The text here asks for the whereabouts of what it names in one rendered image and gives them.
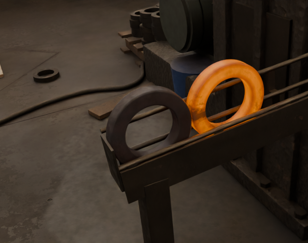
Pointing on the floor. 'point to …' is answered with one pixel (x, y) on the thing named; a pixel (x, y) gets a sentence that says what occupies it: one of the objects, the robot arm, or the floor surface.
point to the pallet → (143, 31)
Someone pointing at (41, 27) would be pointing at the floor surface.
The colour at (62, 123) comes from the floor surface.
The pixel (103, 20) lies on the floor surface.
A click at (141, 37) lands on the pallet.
